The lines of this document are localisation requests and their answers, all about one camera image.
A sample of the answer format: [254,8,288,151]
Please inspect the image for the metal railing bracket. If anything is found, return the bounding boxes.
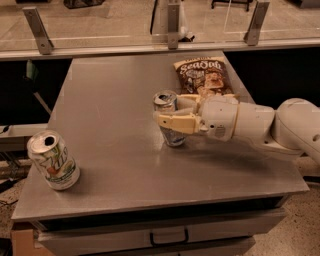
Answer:
[23,7,54,55]
[167,0,180,50]
[244,0,270,46]

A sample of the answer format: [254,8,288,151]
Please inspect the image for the metal window rail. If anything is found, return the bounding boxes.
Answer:
[0,38,320,61]

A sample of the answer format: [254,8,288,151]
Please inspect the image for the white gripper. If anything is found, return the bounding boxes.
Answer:
[153,94,239,141]

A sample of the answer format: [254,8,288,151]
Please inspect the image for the white green soda can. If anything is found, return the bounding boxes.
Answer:
[27,130,80,191]

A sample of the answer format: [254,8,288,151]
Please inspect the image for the middle metal railing bracket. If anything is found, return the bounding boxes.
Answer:
[167,0,180,50]

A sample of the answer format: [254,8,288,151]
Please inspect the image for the silver blue redbull can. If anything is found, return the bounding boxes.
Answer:
[153,90,185,147]

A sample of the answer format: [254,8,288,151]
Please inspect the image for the brown sea salt chip bag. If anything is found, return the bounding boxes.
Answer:
[173,57,237,98]

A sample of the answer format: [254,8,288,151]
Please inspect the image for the right metal railing bracket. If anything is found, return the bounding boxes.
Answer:
[244,0,270,46]

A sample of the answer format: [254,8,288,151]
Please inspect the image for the left metal railing bracket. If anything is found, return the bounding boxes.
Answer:
[23,7,54,55]

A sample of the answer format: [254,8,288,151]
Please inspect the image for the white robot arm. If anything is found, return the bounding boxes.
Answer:
[153,90,320,163]

